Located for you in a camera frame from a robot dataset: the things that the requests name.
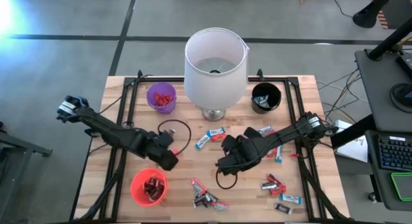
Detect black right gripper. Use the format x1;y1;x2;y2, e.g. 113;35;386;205
221;127;270;161

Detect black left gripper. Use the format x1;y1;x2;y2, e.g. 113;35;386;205
140;133;180;172

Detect orange plastic bucket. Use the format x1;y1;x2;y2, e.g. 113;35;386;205
129;167;169;208

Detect purple plastic bucket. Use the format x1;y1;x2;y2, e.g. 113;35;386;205
146;81;178;115

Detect black plastic bucket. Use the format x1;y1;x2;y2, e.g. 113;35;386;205
250;82;283;115

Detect white-shade silver table lamp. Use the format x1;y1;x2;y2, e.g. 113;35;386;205
183;26;250;122

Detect black desk leg bar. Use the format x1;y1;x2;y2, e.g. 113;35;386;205
330;113;377;150

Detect white paper sheet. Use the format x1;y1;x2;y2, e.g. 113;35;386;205
334;120;369;163

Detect grey keyboard desk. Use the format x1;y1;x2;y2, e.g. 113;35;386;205
365;129;412;212

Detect grey operator desk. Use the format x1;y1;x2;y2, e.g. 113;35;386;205
353;48;412;134

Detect black computer keyboard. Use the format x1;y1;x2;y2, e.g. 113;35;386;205
377;135;412;173

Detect black round monitor base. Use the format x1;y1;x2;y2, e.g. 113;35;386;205
389;82;412;114

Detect green-edged black tablet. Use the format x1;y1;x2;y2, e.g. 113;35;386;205
389;171;412;202

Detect black stand leg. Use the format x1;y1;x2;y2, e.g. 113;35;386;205
352;0;397;29

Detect black monitor pole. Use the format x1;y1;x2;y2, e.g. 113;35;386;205
366;17;412;61

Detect black hazard-striped floor mat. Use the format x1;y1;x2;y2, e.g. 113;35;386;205
368;0;412;30

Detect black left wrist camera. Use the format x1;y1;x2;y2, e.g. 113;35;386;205
156;128;177;147

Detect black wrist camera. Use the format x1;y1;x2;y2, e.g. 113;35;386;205
217;159;256;177
156;128;177;147

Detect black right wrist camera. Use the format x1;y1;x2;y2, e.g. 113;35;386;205
217;159;256;177

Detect black left camera cable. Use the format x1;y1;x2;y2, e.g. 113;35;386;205
156;118;192;155

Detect black camera cable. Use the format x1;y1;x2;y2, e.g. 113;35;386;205
214;168;239;191
156;118;192;155

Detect black right camera cable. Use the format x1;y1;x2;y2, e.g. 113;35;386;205
214;168;239;191

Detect grey metal cart frame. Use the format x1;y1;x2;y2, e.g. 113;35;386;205
0;120;54;224

